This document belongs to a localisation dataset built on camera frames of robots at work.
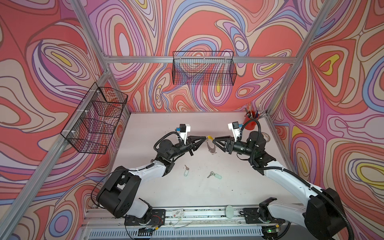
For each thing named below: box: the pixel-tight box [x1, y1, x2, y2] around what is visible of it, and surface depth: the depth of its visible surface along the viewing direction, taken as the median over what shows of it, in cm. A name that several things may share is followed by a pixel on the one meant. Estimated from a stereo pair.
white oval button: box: [225, 205, 234, 219], surface depth 76 cm
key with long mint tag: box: [184, 164, 190, 177], surface depth 90 cm
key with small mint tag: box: [207, 171, 223, 179], surface depth 90 cm
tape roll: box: [261, 132, 271, 143], surface depth 107 cm
